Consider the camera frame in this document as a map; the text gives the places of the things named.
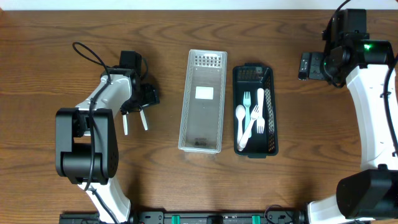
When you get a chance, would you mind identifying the dark green plastic basket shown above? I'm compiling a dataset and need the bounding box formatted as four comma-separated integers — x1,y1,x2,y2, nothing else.
233,63,279,159

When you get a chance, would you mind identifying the white plastic spoon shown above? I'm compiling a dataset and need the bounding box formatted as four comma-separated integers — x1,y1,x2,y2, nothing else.
123,114,129,136
140,109,148,131

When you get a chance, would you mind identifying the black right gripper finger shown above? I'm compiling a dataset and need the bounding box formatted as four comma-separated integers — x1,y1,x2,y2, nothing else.
308,52,325,80
298,52,311,80

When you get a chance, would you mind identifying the white fork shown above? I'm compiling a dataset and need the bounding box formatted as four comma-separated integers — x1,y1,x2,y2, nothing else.
256,88,265,134

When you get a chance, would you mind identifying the white label in basket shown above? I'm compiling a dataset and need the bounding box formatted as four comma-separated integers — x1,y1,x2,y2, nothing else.
195,86,214,100

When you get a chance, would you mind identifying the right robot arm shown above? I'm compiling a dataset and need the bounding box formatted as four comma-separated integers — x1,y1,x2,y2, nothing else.
298,9,397,223

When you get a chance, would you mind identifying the mint green plastic fork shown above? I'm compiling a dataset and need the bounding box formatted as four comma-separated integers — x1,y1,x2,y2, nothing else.
243,91,251,129

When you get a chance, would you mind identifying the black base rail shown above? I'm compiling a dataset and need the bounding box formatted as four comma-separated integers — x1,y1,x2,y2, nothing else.
58,210,312,224

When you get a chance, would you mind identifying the pink-white plastic fork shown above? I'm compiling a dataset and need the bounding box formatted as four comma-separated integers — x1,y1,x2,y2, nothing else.
238,105,259,151

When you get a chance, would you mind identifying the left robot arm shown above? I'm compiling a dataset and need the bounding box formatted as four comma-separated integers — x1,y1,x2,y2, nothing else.
55,50,160,223

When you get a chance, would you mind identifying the white spoon in green basket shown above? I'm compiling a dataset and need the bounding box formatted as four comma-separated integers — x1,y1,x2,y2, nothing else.
235,105,245,144

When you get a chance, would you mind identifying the clear plastic basket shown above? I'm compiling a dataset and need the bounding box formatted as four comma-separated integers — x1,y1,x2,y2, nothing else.
178,49,228,154

